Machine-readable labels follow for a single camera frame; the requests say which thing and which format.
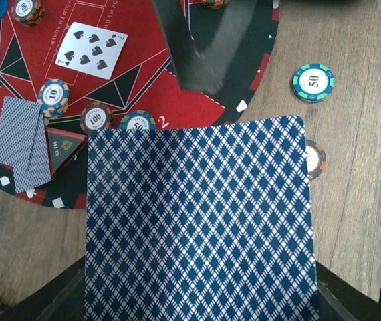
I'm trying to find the orange black chip stack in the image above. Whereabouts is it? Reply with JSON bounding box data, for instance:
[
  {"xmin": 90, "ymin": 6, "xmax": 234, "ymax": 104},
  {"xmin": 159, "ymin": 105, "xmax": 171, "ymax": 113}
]
[{"xmin": 305, "ymin": 139, "xmax": 327, "ymax": 180}]

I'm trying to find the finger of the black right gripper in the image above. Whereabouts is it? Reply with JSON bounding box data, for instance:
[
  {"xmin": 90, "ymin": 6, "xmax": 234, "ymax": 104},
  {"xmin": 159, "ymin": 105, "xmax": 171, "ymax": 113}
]
[{"xmin": 152, "ymin": 0, "xmax": 258, "ymax": 96}]

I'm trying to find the seven of spades card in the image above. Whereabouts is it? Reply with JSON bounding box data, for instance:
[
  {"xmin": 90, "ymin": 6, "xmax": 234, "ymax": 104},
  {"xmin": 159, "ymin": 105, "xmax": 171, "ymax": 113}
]
[{"xmin": 55, "ymin": 22, "xmax": 128, "ymax": 80}]

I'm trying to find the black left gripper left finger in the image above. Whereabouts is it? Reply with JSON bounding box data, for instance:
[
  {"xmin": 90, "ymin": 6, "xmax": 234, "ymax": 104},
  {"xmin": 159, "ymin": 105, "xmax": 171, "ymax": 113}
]
[{"xmin": 0, "ymin": 265, "xmax": 84, "ymax": 321}]

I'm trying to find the triangular all in marker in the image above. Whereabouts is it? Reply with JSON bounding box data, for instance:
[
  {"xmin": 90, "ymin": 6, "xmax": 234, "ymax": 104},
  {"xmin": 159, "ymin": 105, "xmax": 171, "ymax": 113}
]
[{"xmin": 45, "ymin": 126, "xmax": 87, "ymax": 179}]

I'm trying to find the dealt blue card seat four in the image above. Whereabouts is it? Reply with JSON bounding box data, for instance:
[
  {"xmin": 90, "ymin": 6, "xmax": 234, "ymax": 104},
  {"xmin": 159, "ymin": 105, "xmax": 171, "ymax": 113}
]
[{"xmin": 0, "ymin": 96, "xmax": 40, "ymax": 167}]

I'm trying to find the blue green chip stack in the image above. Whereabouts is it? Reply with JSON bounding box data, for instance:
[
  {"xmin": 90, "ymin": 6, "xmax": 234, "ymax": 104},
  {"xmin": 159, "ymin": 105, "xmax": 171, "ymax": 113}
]
[{"xmin": 292, "ymin": 63, "xmax": 335, "ymax": 103}]

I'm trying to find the round red black poker mat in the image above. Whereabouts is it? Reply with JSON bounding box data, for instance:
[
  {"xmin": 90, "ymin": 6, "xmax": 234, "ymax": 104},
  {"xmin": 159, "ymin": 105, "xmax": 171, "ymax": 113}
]
[{"xmin": 0, "ymin": 1, "xmax": 280, "ymax": 194}]

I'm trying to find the blue green chips seat two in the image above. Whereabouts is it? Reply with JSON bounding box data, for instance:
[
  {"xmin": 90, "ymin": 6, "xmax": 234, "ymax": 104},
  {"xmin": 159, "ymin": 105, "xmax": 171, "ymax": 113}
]
[{"xmin": 118, "ymin": 110, "xmax": 156, "ymax": 130}]

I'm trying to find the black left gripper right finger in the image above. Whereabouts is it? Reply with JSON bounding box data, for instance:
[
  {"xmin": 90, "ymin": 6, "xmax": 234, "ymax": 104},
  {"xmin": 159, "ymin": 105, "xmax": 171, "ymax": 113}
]
[{"xmin": 316, "ymin": 263, "xmax": 381, "ymax": 320}]

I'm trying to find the purple white chips seat four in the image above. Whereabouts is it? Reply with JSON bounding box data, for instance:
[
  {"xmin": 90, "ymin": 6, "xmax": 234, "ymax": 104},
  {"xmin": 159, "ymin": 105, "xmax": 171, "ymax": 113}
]
[{"xmin": 37, "ymin": 79, "xmax": 70, "ymax": 119}]

